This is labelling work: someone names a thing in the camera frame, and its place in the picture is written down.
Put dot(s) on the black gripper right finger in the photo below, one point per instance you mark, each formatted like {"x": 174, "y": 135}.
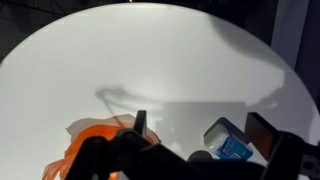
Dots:
{"x": 261, "y": 133}

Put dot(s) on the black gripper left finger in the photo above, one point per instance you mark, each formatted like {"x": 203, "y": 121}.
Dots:
{"x": 140, "y": 124}

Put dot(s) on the white medicine bottle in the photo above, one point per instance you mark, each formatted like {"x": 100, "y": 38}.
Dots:
{"x": 200, "y": 155}

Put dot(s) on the orange plastic bag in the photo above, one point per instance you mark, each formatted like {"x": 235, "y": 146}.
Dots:
{"x": 104, "y": 149}

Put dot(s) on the blue white box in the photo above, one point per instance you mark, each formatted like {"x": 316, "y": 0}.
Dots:
{"x": 226, "y": 141}

